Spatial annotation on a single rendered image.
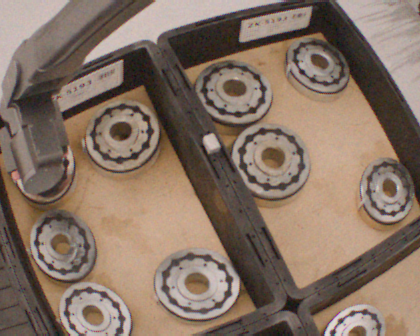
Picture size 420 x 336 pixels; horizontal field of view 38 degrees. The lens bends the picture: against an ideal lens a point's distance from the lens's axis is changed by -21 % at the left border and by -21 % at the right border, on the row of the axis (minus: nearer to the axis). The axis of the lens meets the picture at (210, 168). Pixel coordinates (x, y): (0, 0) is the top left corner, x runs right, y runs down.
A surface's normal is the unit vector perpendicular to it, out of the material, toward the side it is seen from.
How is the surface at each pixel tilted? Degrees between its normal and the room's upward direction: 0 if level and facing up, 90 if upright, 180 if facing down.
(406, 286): 0
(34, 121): 26
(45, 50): 56
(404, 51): 0
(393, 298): 0
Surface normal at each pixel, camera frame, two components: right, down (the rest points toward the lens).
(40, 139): 0.51, -0.44
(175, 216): 0.06, -0.44
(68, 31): -0.74, 0.23
